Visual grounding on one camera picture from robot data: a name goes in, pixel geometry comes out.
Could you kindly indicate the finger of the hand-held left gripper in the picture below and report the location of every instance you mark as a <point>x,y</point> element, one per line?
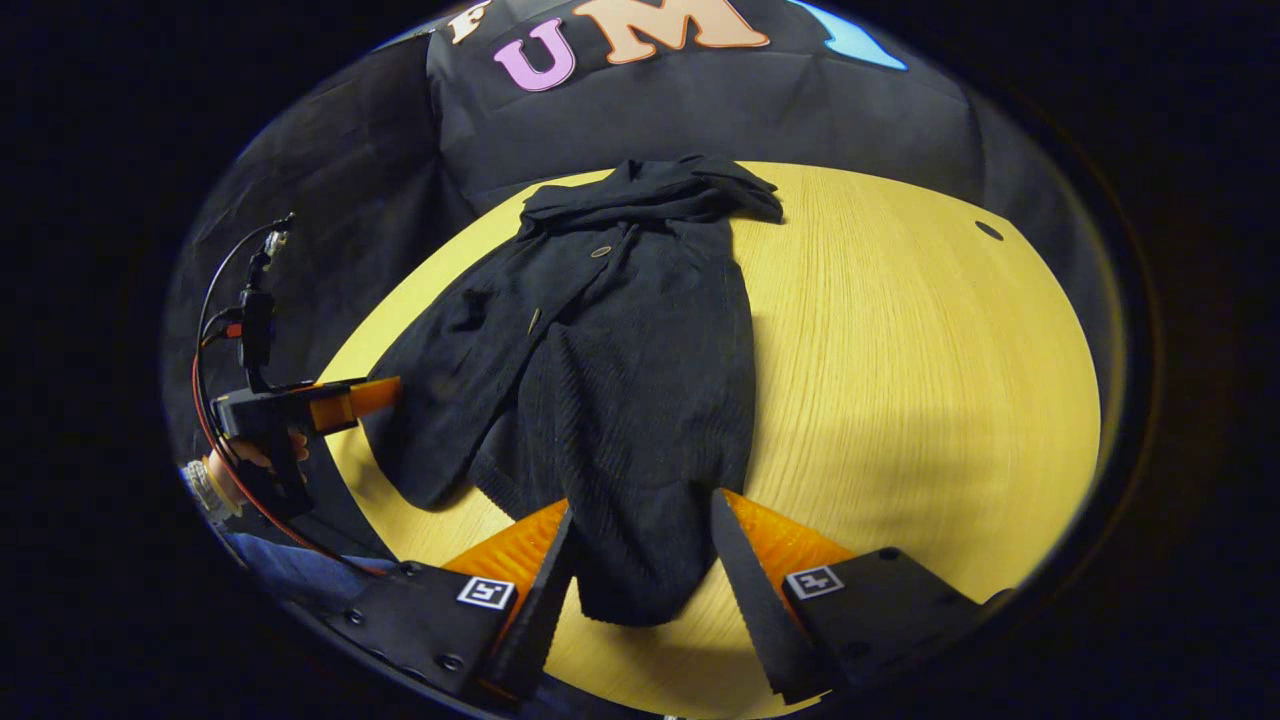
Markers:
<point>355,400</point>

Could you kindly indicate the round black table grommet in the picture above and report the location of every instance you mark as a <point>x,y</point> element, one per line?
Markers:
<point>989,230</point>

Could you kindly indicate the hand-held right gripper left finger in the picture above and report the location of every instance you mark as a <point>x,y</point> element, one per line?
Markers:
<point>535,620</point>

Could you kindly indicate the black backdrop cloth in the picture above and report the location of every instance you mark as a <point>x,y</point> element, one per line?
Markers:
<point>750,110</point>

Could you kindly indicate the person's blue jeans leg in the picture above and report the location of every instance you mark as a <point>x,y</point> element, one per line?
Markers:
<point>300,570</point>

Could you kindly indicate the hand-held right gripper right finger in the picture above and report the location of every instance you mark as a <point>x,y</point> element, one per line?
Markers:
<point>755,610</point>

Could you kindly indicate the black button jacket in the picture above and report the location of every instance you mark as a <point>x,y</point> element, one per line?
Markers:
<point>620,400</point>

